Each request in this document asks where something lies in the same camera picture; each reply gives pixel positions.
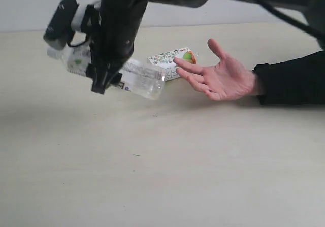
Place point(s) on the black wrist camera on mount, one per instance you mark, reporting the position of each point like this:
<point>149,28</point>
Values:
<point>70,17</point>

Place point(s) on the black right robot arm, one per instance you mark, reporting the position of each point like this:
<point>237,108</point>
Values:
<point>306,15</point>

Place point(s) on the clear bottle floral orange label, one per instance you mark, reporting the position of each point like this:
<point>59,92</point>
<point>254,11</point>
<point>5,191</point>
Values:
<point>165,60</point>

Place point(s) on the clear bottle white barcode label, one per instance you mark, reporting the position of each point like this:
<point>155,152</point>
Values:
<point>140,78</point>

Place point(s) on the bare open human hand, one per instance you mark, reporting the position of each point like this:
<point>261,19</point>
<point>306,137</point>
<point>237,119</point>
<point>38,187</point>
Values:
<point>226,81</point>

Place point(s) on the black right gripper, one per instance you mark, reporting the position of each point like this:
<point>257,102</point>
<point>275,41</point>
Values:
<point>113,41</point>

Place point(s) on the black sleeved human forearm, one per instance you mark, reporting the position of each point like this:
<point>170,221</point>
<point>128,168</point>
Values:
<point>294,82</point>

